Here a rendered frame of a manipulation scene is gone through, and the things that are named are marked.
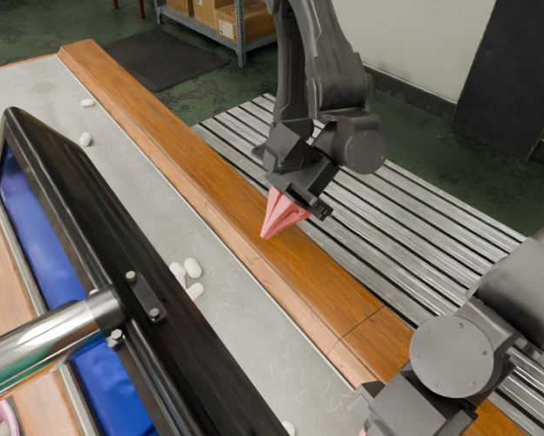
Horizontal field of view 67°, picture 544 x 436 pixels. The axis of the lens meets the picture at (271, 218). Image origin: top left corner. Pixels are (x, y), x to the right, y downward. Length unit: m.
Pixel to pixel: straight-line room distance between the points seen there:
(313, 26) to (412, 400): 0.50
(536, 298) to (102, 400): 0.33
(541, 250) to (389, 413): 0.19
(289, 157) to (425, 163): 1.75
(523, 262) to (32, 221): 0.38
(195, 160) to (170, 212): 0.13
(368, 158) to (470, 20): 1.95
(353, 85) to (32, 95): 0.92
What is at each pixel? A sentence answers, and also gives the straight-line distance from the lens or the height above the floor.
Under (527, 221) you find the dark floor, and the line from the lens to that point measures 2.12.
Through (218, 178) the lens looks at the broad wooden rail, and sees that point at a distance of 0.82.
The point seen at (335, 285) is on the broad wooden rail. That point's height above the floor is 0.76.
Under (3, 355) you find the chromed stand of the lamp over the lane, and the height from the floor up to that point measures 1.12.
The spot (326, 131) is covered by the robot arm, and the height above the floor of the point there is 0.95.
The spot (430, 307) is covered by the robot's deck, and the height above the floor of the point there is 0.67.
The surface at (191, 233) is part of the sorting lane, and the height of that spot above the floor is 0.74.
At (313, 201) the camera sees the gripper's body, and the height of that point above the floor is 0.90.
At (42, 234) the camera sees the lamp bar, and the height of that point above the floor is 1.09.
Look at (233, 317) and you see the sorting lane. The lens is 0.64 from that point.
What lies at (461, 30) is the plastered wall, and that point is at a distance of 2.48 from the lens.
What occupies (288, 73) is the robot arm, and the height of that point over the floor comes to 0.92.
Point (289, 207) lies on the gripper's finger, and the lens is 0.59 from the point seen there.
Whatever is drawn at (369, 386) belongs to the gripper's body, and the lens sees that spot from 0.44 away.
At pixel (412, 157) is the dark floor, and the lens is 2.27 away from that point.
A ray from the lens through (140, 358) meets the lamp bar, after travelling 0.20.
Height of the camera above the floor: 1.28
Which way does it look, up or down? 45 degrees down
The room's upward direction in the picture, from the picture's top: straight up
